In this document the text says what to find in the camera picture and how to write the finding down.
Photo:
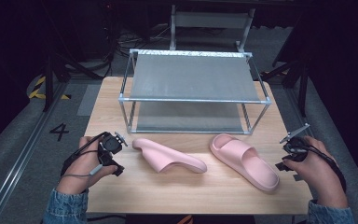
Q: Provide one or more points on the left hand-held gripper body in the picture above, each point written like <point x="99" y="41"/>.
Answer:
<point x="110" y="145"/>

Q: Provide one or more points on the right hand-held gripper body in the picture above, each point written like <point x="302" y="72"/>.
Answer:
<point x="295" y="151"/>

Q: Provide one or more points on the pink foam slipper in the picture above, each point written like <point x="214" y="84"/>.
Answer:
<point x="167" y="157"/>
<point x="248" y="161"/>

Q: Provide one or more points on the metal shoe rack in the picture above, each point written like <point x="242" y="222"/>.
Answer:
<point x="192" y="77"/>

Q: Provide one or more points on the person's right hand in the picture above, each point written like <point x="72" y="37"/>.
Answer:
<point x="320" y="174"/>

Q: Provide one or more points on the person's left hand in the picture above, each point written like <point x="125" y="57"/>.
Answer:
<point x="80" y="168"/>

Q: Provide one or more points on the black tripod stand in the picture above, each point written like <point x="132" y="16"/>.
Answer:
<point x="49" y="84"/>
<point x="303" y="84"/>

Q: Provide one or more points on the orange object under table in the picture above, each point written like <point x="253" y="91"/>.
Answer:
<point x="186" y="220"/>

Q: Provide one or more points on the metal floor rail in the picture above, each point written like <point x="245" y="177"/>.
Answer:
<point x="21" y="155"/>

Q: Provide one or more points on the grey metal frame stand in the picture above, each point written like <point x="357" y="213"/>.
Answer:
<point x="211" y="20"/>

